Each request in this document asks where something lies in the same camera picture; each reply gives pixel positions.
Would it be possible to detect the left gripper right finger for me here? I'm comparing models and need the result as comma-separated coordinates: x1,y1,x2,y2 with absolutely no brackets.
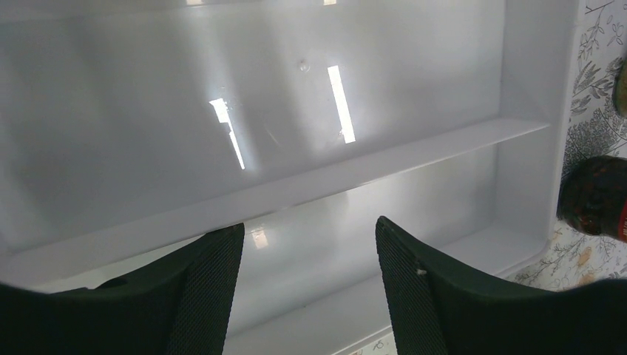
376,216,626,354

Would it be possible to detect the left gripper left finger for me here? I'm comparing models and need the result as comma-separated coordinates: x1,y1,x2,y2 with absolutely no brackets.
1,224,245,354

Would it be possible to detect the white plastic organizer tray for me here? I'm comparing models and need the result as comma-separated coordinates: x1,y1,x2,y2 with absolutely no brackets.
1,1,586,354

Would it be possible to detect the red lid sauce jar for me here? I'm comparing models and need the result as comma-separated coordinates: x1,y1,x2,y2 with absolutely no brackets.
557,155,626,242

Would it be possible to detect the white lid brown jar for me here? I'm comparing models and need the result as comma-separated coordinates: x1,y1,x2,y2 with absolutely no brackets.
612,61,626,118

